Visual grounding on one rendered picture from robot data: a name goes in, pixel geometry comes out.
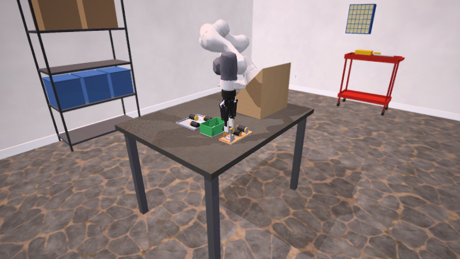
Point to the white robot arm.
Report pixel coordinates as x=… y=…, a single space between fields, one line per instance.
x=216 y=38

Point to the green open box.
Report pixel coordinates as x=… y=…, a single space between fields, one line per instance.
x=212 y=127

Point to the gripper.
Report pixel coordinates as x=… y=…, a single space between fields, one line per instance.
x=228 y=108

